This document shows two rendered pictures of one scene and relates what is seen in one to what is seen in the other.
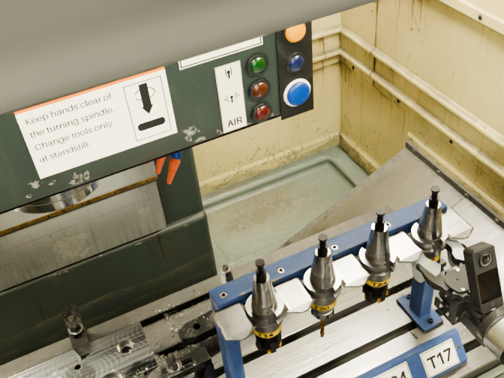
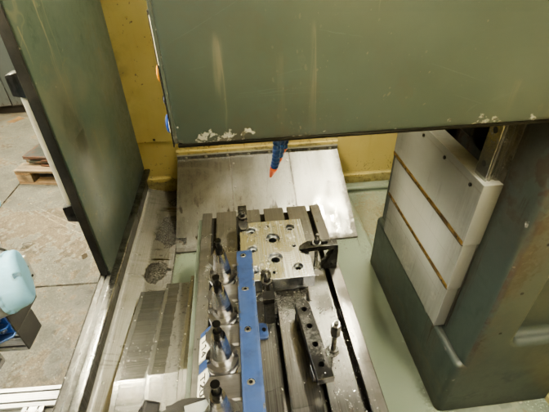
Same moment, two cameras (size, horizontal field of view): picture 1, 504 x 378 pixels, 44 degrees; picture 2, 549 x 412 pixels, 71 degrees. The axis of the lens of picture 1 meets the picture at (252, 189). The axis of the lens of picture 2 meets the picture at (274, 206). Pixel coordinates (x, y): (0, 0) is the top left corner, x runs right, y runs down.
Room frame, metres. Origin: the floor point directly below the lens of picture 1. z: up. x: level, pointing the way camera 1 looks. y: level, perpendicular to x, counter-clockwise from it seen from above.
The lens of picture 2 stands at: (0.95, -0.57, 1.89)
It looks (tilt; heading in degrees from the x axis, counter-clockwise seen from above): 37 degrees down; 106
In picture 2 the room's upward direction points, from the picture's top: 1 degrees counter-clockwise
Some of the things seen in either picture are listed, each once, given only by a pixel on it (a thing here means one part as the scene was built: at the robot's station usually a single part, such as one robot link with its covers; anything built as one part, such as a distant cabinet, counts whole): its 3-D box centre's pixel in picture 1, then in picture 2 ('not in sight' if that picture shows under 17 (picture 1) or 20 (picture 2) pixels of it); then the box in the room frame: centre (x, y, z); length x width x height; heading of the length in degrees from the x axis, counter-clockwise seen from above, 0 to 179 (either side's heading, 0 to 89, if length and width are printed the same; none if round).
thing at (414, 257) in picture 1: (403, 248); (222, 388); (0.75, -0.25, 1.21); 0.07 x 0.05 x 0.01; 22
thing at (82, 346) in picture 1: (79, 337); (318, 250); (0.82, 0.40, 0.97); 0.13 x 0.03 x 0.15; 22
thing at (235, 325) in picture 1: (235, 323); (222, 260); (0.63, 0.05, 1.21); 0.07 x 0.05 x 0.01; 22
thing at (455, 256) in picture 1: (451, 254); not in sight; (0.76, -0.35, 1.17); 0.09 x 0.03 x 0.06; 6
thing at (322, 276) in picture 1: (322, 265); (220, 299); (0.69, -0.10, 1.26); 0.04 x 0.04 x 0.07
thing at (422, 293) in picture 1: (425, 266); not in sight; (0.84, -0.34, 1.05); 0.10 x 0.05 x 0.30; 22
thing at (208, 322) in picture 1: (235, 316); (311, 341); (0.86, 0.07, 0.93); 0.26 x 0.05 x 0.06; 117
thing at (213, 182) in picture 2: not in sight; (264, 204); (0.47, 0.90, 0.75); 0.89 x 0.67 x 0.26; 22
